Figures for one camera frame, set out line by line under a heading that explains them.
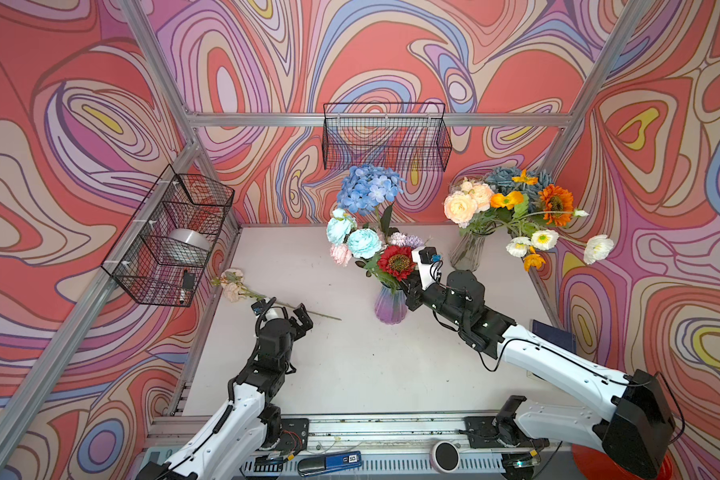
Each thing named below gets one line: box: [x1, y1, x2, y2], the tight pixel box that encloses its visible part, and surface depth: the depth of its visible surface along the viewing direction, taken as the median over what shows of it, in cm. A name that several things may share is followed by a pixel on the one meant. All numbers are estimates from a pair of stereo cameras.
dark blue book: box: [530, 319, 577, 355], surface depth 93 cm
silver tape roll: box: [168, 228, 210, 266], surface depth 74 cm
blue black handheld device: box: [297, 451, 363, 477], surface depth 68 cm
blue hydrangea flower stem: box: [337, 164, 407, 234], surface depth 68 cm
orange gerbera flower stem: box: [538, 184, 574, 227], surface depth 71 cm
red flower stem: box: [364, 245, 416, 293], surface depth 70 cm
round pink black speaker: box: [430, 441, 461, 475], surface depth 68 cm
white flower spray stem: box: [505, 209, 614, 264], surface depth 63 cm
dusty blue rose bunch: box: [486, 166, 553, 213], surface depth 80 cm
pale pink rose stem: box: [211, 268, 342, 321], surface depth 100 cm
